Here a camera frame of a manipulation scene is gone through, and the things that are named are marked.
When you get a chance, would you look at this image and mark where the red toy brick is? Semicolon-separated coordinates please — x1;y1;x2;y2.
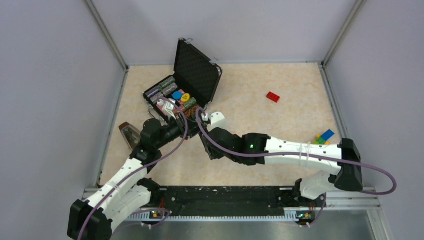
266;91;281;103

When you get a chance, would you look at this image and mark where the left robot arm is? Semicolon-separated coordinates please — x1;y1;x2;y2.
67;113;190;240

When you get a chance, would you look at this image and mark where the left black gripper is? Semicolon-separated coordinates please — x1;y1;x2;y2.
155;112;208;149

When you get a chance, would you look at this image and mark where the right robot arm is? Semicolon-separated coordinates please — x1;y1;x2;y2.
199;127;364;206

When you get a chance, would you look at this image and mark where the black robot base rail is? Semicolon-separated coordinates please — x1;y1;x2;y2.
130;179;326;226

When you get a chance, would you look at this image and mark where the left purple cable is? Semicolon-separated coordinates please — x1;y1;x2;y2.
76;96;190;240

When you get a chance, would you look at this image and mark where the toy brick train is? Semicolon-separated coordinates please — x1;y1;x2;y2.
313;129;335;145

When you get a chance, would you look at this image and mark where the blue round poker chip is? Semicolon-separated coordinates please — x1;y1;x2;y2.
172;91;184;101

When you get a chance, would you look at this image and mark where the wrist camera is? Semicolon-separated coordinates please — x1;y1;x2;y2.
156;98;178;119
201;111;227;131

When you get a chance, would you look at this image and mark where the yellow round poker chip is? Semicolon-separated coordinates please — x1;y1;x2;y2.
180;93;191;103

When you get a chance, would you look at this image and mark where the brown leather pouch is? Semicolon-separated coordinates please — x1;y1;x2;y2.
118;122;141;151

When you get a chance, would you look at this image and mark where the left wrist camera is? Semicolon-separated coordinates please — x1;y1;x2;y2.
156;98;178;119

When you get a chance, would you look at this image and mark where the black poker chip case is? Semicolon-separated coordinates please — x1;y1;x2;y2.
142;38;223;122

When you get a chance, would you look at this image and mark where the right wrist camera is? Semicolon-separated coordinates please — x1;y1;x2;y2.
201;111;227;131

